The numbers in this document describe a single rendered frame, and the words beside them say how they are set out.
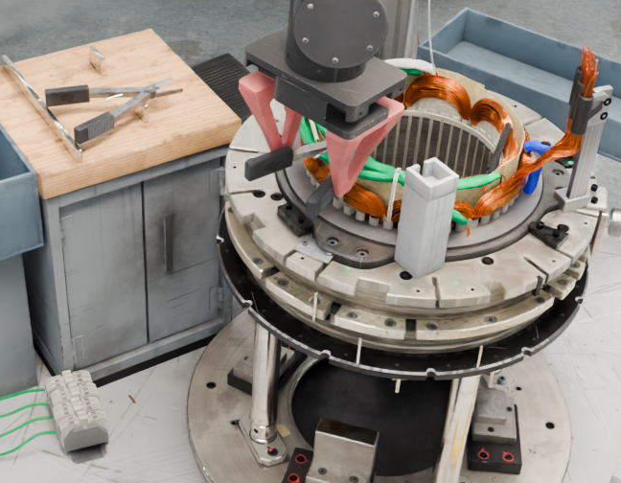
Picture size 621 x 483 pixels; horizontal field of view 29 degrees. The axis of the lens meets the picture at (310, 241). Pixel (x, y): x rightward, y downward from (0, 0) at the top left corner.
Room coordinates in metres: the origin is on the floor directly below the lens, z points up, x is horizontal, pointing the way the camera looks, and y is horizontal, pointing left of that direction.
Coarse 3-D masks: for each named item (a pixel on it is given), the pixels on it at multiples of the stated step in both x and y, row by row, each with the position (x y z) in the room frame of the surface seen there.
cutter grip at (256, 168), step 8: (272, 152) 0.73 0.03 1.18; (280, 152) 0.73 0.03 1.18; (288, 152) 0.73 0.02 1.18; (248, 160) 0.72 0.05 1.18; (256, 160) 0.72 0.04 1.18; (264, 160) 0.72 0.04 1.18; (272, 160) 0.73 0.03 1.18; (280, 160) 0.73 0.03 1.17; (288, 160) 0.73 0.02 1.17; (248, 168) 0.71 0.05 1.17; (256, 168) 0.72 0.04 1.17; (264, 168) 0.72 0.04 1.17; (272, 168) 0.73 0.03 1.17; (280, 168) 0.73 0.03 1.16; (248, 176) 0.71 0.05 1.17; (256, 176) 0.72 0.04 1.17
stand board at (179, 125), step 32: (32, 64) 1.01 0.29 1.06; (64, 64) 1.01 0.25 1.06; (128, 64) 1.02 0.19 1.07; (160, 64) 1.02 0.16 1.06; (0, 96) 0.95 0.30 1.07; (192, 96) 0.97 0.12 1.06; (32, 128) 0.90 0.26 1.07; (128, 128) 0.91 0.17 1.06; (160, 128) 0.91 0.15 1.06; (192, 128) 0.92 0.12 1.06; (224, 128) 0.93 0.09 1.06; (32, 160) 0.85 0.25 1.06; (64, 160) 0.85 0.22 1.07; (96, 160) 0.86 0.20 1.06; (128, 160) 0.87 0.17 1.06; (160, 160) 0.89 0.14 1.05; (64, 192) 0.83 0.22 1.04
